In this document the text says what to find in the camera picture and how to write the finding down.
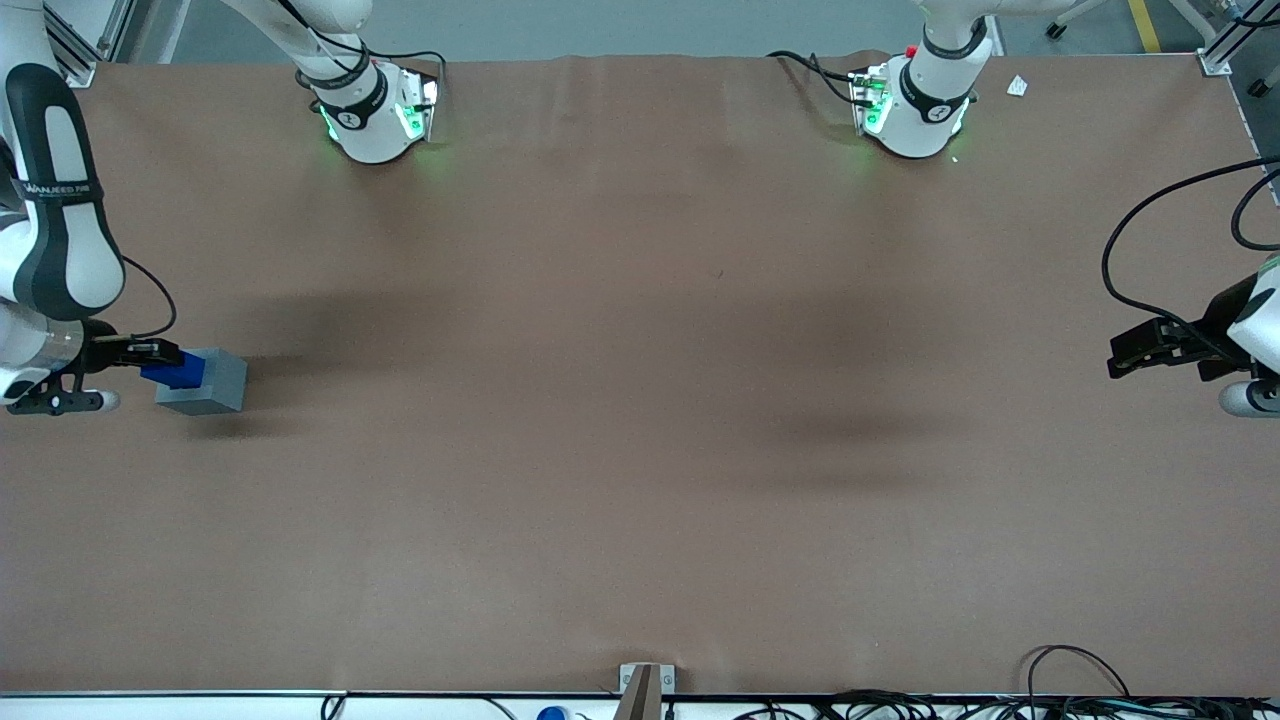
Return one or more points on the white chair leg with caster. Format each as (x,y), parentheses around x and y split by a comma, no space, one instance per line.
(1053,30)

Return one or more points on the white paper scrap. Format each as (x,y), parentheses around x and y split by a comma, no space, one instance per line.
(1017,86)

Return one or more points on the blue plastic part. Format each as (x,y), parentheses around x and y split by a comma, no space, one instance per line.
(180,378)

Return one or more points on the white table edge rail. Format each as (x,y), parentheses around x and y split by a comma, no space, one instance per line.
(200,708)

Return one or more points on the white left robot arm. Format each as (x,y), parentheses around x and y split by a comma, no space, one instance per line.
(925,110)

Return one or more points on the brown table mat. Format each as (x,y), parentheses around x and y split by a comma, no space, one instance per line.
(640,400)

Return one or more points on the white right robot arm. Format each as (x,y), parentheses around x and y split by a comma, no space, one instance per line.
(60,250)

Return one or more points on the aluminium frame profile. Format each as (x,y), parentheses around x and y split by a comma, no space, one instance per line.
(80,72)
(1215,62)

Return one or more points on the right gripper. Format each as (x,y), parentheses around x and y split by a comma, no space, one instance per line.
(103,353)

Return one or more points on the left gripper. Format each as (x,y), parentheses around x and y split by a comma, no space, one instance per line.
(1216,318)

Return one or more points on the gray metal mounting bracket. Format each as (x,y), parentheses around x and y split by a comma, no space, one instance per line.
(625,672)

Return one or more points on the gray square base block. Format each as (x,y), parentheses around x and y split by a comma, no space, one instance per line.
(225,385)

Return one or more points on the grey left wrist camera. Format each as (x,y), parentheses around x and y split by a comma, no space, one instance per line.
(1250,398)

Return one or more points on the brown camera post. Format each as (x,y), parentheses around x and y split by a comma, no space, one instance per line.
(640,700)

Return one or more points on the black caster wheel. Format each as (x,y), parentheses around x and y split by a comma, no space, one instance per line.
(1260,88)

